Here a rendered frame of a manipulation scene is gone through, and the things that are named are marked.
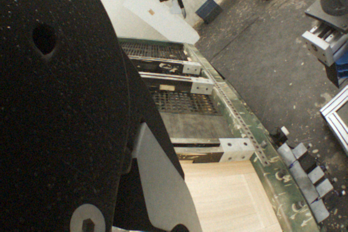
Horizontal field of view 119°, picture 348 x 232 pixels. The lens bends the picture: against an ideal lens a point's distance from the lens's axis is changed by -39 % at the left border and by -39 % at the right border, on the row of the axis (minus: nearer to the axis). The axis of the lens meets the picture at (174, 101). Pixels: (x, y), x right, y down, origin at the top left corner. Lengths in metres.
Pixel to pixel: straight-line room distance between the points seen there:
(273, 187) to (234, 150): 0.18
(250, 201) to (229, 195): 0.07
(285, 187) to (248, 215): 0.16
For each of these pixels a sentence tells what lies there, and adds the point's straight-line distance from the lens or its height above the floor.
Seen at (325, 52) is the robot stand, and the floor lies 0.98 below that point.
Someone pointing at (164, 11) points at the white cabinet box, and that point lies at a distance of 4.20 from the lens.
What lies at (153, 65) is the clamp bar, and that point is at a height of 1.18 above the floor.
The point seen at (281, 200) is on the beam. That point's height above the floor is 0.89.
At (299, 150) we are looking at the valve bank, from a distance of 0.72.
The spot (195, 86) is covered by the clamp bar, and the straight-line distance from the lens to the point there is 0.92.
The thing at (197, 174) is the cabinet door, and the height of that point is 1.07.
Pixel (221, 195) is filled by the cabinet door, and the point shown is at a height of 1.02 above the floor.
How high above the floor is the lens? 1.44
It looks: 26 degrees down
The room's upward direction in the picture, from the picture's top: 56 degrees counter-clockwise
